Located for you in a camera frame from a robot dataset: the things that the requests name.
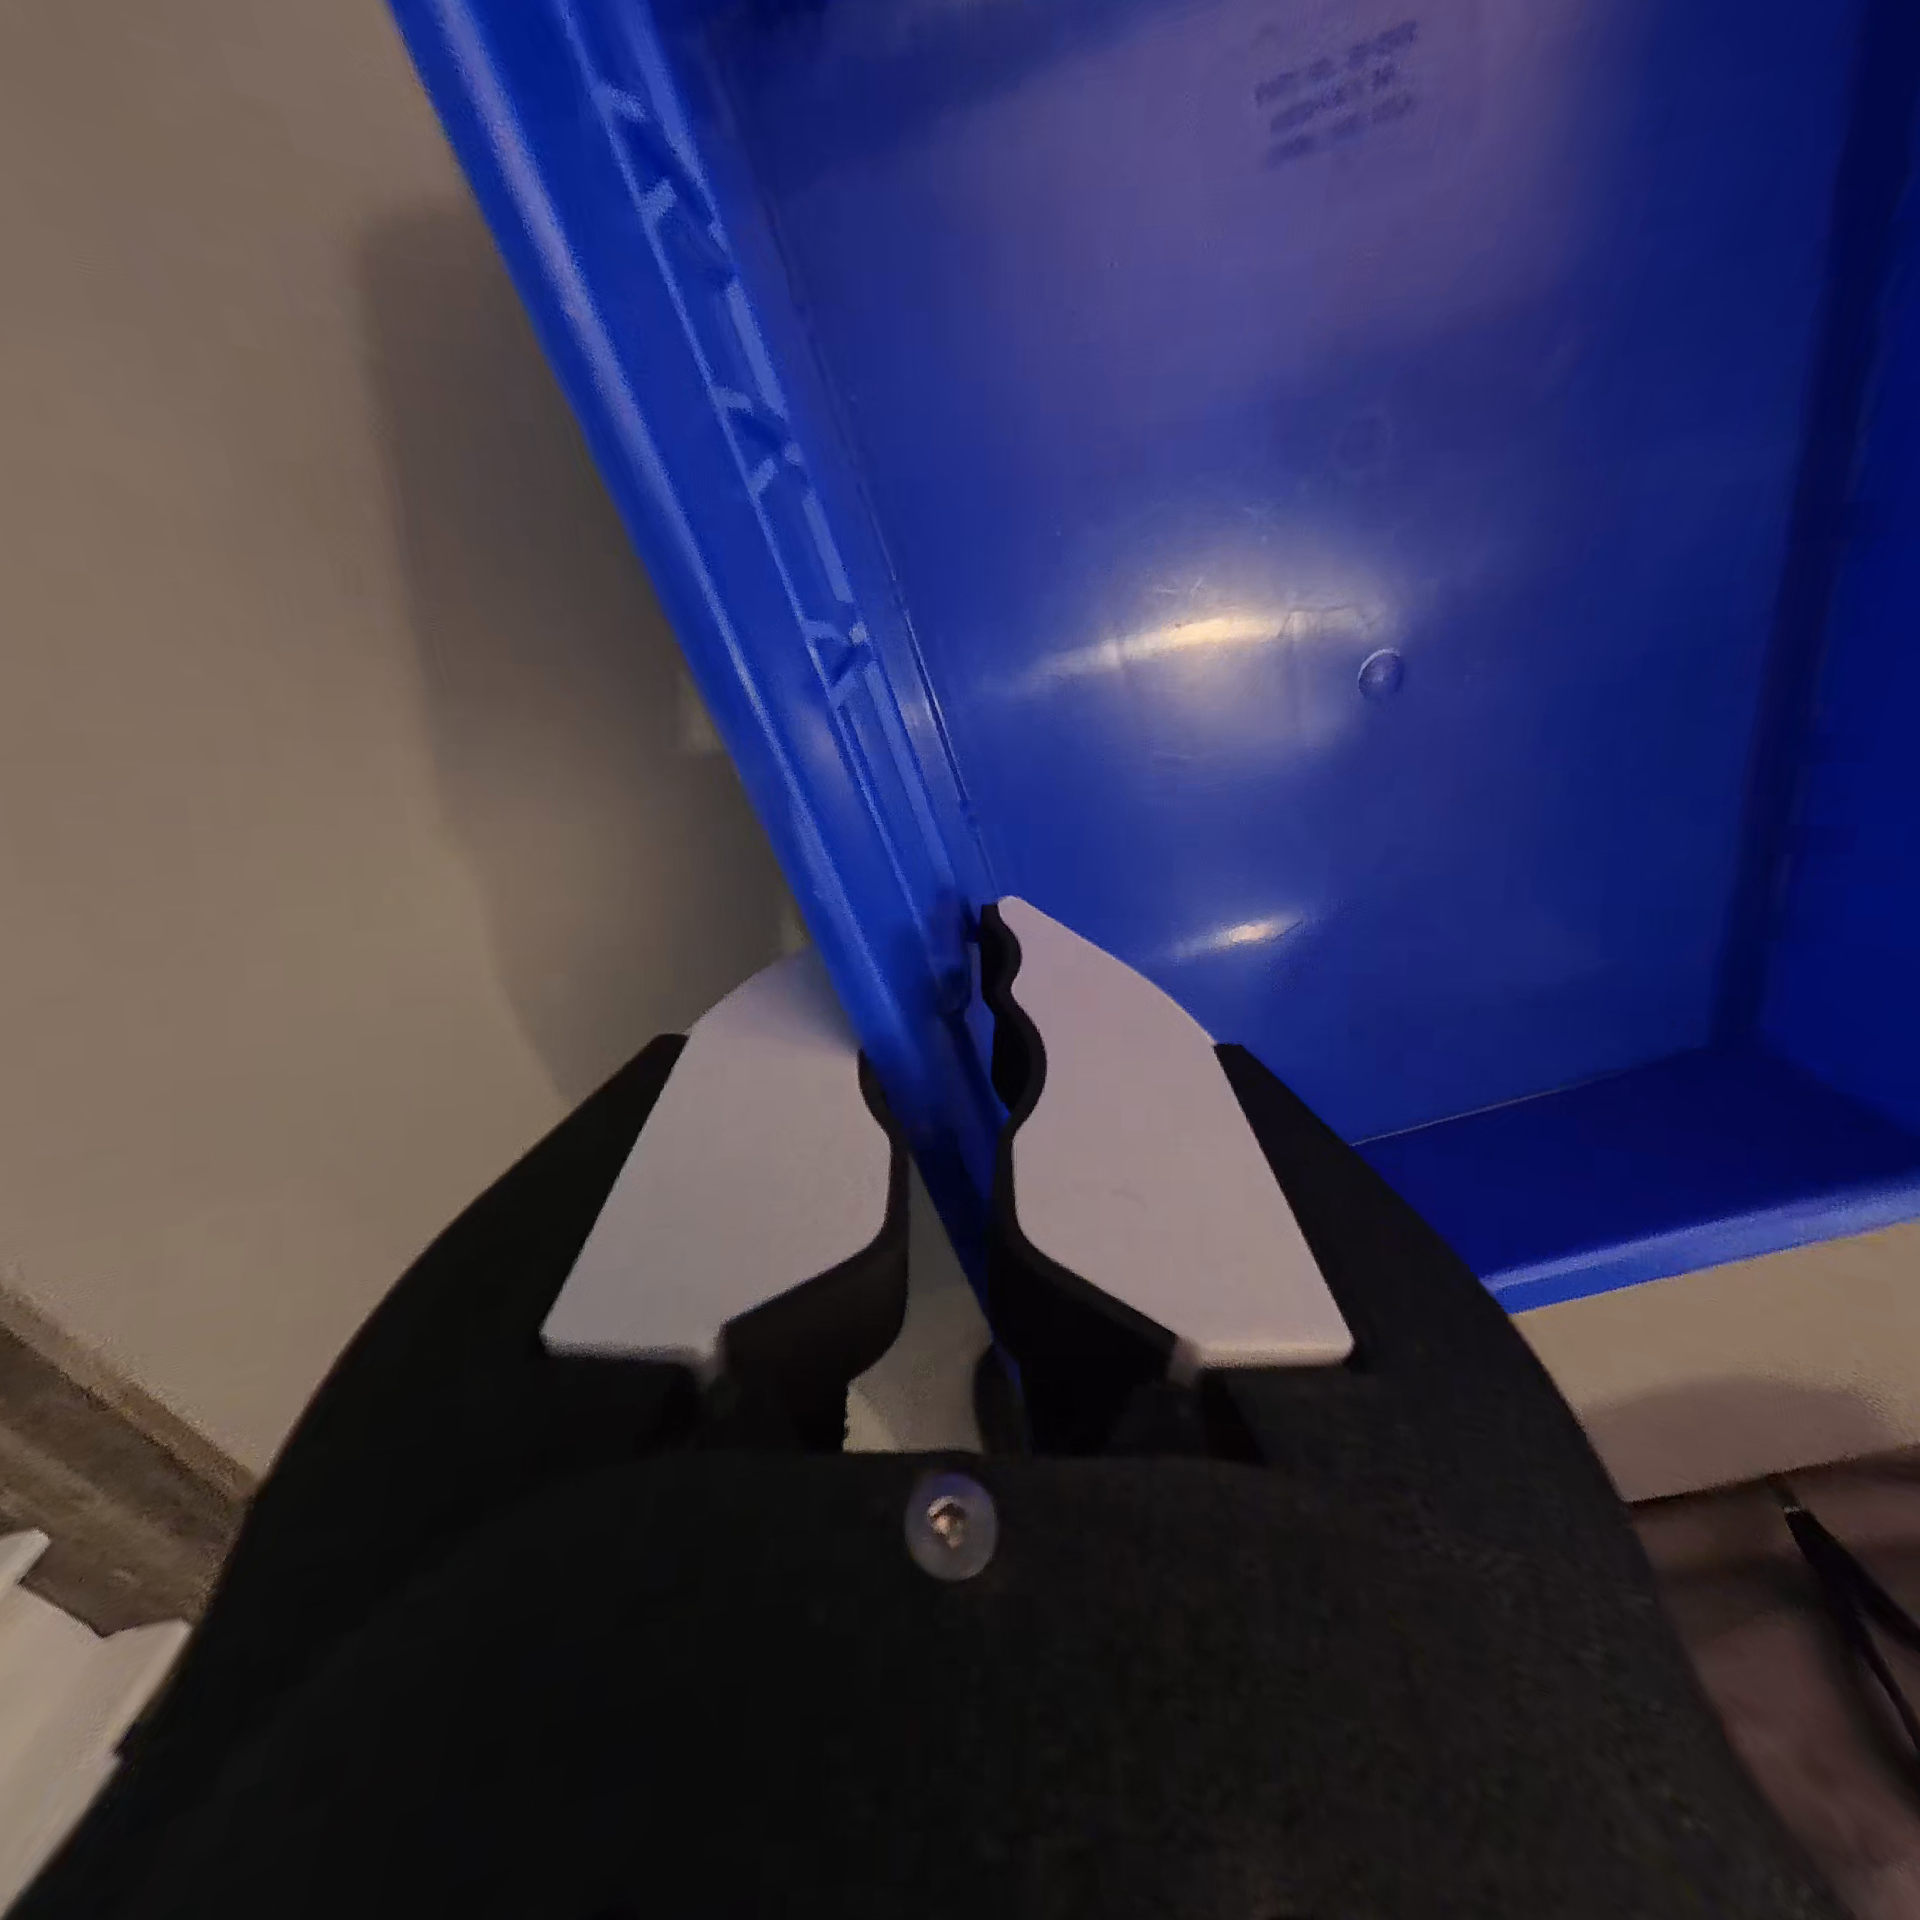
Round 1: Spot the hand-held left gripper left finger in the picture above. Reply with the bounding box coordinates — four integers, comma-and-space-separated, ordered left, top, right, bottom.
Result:
540, 959, 916, 1444

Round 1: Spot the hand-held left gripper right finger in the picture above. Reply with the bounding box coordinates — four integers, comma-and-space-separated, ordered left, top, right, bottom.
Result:
980, 897, 1360, 1455

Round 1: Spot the blue plastic bin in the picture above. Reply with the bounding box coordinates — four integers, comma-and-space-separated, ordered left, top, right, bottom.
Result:
382, 0, 1920, 1319

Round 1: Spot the white plastic object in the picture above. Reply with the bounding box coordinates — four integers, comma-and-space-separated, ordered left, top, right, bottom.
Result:
0, 1530, 197, 1907

